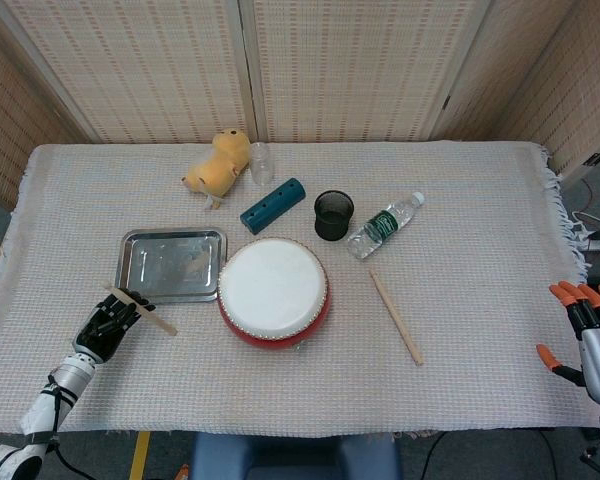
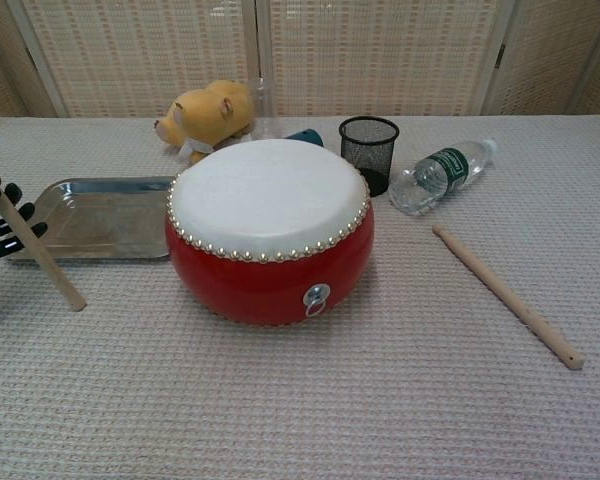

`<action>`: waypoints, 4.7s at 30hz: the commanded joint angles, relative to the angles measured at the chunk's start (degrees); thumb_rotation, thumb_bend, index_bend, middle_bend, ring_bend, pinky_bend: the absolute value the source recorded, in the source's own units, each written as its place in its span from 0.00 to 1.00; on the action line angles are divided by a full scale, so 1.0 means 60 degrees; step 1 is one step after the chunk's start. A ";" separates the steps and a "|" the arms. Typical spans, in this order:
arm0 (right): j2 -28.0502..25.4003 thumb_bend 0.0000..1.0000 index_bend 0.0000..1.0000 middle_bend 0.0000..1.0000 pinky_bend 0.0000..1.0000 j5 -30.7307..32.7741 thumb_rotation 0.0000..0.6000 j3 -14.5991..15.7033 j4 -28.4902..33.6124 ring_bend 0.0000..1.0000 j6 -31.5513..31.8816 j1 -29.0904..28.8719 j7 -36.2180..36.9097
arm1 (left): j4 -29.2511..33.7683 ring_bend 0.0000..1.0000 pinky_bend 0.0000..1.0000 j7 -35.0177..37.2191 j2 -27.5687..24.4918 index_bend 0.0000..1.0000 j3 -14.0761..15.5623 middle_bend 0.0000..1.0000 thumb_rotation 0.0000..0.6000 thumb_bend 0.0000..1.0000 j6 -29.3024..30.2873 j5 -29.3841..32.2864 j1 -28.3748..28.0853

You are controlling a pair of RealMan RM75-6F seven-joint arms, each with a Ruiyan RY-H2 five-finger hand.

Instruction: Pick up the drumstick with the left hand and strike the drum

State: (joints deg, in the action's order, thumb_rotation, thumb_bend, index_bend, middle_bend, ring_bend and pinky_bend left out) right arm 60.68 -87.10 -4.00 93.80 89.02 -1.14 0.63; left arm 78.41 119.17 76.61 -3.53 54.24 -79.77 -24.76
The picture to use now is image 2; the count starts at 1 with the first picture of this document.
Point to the black mesh pen holder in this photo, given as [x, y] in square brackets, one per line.
[367, 150]

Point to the clear water bottle green label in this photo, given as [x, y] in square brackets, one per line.
[440, 172]

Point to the teal cylinder with holes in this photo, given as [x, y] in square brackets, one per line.
[307, 136]

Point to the wooden drumstick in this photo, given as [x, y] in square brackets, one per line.
[505, 295]
[45, 255]

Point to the woven folding screen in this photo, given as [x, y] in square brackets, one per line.
[380, 55]

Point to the red drum white skin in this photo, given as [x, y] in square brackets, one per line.
[265, 200]

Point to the yellow plush toy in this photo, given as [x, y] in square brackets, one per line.
[205, 112]

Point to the rectangular metal tray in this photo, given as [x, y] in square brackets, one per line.
[105, 220]

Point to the white woven tablecloth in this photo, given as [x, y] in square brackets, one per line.
[330, 410]

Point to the clear plastic cup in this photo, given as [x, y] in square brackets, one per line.
[267, 115]

